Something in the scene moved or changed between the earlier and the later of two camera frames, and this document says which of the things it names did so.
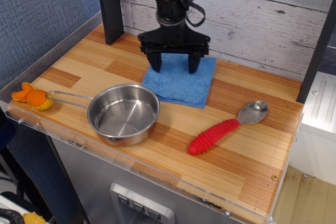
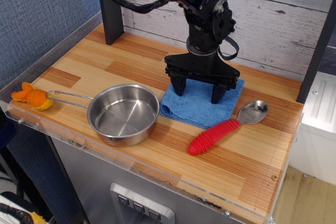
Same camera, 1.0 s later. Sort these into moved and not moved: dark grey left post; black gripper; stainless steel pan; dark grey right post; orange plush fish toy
Moved: black gripper
Not moved: stainless steel pan; dark grey right post; dark grey left post; orange plush fish toy
